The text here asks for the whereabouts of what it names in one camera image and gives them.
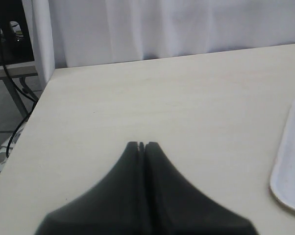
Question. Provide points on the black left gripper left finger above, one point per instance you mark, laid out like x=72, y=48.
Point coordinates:
x=114, y=206

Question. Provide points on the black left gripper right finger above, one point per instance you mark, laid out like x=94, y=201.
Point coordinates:
x=176, y=207

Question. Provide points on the white plastic tray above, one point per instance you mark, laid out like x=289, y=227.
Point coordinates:
x=282, y=178

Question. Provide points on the grey metal side table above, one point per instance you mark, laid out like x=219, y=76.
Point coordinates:
x=13, y=77

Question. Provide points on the white backdrop curtain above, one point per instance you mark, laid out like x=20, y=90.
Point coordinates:
x=74, y=33

